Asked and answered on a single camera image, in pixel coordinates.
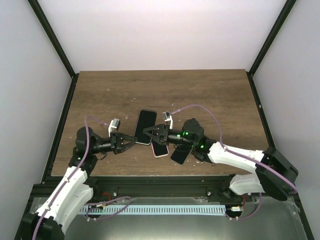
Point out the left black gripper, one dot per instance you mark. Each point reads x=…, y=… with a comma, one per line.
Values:
x=117, y=144

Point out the teal-edged black phone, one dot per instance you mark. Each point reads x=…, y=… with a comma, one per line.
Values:
x=160, y=149

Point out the pink phone case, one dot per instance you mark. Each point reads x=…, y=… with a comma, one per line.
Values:
x=160, y=150

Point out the light blue slotted cable duct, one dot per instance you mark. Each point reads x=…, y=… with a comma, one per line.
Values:
x=203, y=210

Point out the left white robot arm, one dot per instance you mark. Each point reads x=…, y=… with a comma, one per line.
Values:
x=65, y=182

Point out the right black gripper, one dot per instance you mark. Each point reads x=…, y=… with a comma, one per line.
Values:
x=161, y=138

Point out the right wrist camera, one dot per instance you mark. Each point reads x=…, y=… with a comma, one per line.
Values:
x=168, y=119

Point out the black aluminium frame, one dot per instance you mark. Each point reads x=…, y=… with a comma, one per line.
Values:
x=148, y=186

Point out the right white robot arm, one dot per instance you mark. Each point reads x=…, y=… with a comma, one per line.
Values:
x=250, y=160

